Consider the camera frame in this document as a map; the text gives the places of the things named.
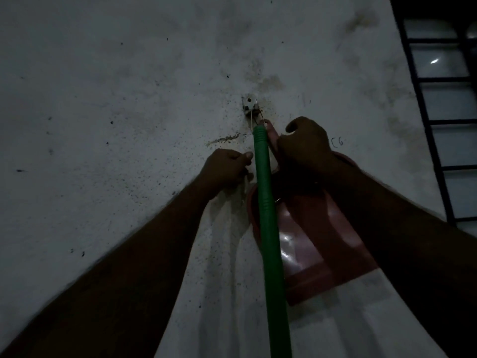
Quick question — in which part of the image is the person's left hand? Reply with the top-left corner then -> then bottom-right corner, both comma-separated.
196,148 -> 254,199

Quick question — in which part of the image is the person's left forearm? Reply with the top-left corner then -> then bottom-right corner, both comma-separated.
0,181 -> 211,358

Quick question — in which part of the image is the green broom handle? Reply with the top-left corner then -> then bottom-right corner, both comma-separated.
253,124 -> 293,358

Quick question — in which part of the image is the red plastic dustpan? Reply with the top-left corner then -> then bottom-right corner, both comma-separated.
246,120 -> 379,307

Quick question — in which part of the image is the person's right hand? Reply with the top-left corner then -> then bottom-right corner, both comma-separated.
277,116 -> 341,178

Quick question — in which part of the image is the person's right forearm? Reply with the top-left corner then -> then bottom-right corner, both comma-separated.
312,160 -> 477,358

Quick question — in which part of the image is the thin wire hanging loop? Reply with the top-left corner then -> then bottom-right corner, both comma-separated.
250,107 -> 266,129

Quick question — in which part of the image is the metal wall hook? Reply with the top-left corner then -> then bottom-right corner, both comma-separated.
241,94 -> 262,118

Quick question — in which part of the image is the black window grille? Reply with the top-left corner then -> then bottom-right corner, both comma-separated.
389,0 -> 477,228

